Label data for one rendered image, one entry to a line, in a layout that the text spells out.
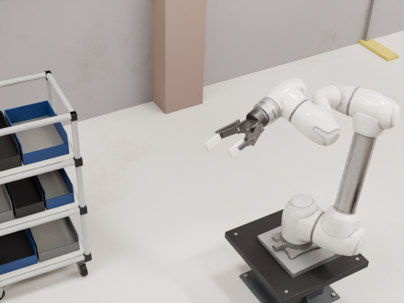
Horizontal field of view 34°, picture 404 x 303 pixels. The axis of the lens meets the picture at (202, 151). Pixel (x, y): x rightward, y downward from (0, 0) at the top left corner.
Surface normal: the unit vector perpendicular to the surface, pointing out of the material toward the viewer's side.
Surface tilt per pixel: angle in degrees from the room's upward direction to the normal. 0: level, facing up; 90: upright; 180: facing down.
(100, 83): 90
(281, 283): 0
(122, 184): 0
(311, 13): 90
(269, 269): 0
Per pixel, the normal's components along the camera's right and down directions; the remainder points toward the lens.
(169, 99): 0.50, 0.54
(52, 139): 0.04, -0.80
